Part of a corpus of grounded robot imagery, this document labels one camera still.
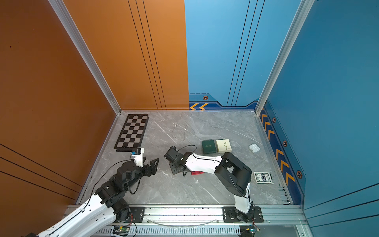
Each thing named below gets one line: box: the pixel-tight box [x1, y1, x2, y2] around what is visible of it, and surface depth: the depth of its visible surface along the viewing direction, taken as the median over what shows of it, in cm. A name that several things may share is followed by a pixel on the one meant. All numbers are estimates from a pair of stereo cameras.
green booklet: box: [201, 139, 217, 155], surface depth 98 cm
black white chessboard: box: [113, 114, 150, 152], surface depth 104 cm
